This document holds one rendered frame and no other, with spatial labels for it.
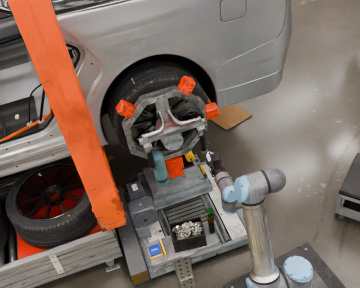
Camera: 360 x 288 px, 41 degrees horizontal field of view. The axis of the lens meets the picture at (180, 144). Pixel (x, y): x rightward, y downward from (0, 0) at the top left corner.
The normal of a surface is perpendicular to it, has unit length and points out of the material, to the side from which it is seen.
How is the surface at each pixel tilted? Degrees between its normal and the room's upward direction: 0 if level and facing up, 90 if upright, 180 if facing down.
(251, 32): 90
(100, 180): 90
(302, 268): 7
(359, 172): 0
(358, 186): 0
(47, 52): 90
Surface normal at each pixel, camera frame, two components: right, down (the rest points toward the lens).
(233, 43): 0.30, 0.62
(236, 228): -0.14, -0.72
